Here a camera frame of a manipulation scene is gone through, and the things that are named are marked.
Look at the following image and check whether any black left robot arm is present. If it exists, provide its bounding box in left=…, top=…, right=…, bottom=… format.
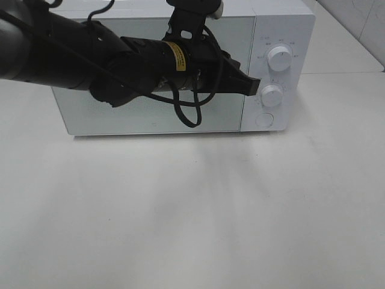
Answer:
left=1, top=1, right=260, bottom=108

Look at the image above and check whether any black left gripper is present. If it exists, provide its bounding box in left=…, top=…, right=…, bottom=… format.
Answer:
left=156, top=39, right=260, bottom=96

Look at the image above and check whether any round white door button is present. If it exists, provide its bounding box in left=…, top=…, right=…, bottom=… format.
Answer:
left=255, top=113, right=274, bottom=129

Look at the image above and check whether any upper white power knob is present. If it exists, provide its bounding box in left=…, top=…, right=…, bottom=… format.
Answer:
left=266, top=44, right=292, bottom=72

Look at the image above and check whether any white microwave oven body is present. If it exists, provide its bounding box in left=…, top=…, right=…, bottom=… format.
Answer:
left=49, top=0, right=316, bottom=141

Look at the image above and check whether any white microwave door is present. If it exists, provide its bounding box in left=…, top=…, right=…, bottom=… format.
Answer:
left=52, top=16, right=254, bottom=135

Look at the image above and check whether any white timer knob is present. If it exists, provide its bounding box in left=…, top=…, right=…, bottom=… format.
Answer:
left=260, top=84, right=283, bottom=107

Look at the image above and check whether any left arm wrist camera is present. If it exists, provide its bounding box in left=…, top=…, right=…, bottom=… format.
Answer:
left=163, top=0, right=224, bottom=43

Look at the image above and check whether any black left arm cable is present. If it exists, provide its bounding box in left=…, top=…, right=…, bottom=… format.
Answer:
left=87, top=0, right=225, bottom=129

